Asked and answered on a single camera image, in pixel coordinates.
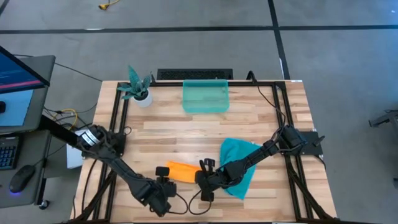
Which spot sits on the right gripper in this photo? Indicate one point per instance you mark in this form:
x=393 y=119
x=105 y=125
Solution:
x=206 y=182

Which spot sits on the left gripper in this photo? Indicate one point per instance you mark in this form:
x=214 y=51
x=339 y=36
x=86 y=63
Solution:
x=168 y=188

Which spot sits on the orange microfiber towel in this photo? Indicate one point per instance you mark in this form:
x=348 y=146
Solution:
x=183 y=171

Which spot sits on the teal microfiber towel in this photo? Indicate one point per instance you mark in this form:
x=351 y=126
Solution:
x=233 y=152

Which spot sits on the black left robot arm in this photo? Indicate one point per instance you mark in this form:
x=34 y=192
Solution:
x=124 y=169

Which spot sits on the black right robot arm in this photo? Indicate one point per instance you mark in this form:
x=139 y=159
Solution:
x=258 y=152

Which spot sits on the teal translucent plastic basket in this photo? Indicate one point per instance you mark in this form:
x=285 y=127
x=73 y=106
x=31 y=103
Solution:
x=205 y=96

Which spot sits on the snake plant in white pot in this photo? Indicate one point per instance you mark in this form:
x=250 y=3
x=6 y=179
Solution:
x=143 y=99

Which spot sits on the white box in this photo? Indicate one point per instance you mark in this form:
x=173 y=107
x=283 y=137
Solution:
x=73 y=157

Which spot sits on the black floor vent grille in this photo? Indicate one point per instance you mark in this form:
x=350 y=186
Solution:
x=194 y=74

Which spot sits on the black caster wheel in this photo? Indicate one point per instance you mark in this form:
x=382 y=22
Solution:
x=44 y=204

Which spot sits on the grey desk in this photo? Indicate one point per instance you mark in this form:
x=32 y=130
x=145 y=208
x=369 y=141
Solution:
x=31 y=146

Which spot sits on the black computer mouse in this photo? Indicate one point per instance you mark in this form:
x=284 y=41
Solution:
x=1 y=107
x=21 y=178

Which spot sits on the black keyboard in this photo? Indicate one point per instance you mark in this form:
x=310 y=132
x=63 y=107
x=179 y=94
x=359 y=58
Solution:
x=7 y=152

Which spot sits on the lit computer monitor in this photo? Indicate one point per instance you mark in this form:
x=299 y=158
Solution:
x=18 y=71

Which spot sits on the black stand leg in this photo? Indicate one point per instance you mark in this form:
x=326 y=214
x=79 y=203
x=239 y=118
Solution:
x=385 y=118

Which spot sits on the black aluminium table frame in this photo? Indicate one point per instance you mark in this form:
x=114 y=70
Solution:
x=168 y=83

